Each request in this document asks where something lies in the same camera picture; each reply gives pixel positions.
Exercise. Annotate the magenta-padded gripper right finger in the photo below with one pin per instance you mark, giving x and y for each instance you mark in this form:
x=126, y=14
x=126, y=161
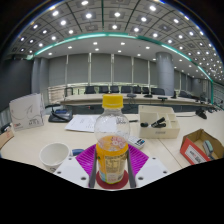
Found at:
x=150, y=170

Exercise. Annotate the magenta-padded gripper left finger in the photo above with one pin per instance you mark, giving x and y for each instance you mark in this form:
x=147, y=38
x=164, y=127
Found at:
x=71, y=170

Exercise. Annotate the yellow-capped orange drink bottle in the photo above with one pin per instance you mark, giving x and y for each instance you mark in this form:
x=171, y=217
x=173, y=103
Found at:
x=112, y=160

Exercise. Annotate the white desk organizer box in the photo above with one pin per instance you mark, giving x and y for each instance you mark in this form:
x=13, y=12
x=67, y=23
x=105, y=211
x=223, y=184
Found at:
x=160, y=131

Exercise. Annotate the red and brown cardboard box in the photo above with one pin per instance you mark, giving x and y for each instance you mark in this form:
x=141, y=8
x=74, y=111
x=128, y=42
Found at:
x=191, y=151

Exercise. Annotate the white printed paper sheet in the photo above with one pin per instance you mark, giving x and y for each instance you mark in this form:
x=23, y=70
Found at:
x=81, y=123

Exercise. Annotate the black desk phone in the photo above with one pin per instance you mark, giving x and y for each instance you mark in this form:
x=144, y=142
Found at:
x=60, y=115

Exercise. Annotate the long curved conference desk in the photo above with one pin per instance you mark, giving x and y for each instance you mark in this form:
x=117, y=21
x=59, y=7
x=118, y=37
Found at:
x=93, y=100

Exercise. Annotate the white copy paper box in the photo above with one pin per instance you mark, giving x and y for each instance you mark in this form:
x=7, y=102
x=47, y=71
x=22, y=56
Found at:
x=26, y=111

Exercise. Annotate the row of black office chairs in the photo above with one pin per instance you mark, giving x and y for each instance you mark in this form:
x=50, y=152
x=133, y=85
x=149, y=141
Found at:
x=126, y=89

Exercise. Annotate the group of ceiling lights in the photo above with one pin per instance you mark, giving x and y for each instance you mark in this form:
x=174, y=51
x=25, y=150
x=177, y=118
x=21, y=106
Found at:
x=116, y=14

